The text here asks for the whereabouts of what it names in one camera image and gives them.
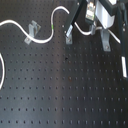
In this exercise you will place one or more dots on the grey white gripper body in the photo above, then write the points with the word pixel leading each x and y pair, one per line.
pixel 96 10

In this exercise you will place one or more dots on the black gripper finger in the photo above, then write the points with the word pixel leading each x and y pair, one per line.
pixel 72 17
pixel 121 13

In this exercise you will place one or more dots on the right metal cable clip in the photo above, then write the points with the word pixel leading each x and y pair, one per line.
pixel 105 40

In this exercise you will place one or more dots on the metal cable clip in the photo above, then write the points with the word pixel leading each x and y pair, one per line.
pixel 69 35
pixel 105 40
pixel 33 30

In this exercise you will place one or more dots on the middle metal cable clip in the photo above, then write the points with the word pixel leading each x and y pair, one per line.
pixel 69 35

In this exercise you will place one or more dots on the left metal cable clip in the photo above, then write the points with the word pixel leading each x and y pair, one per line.
pixel 33 30

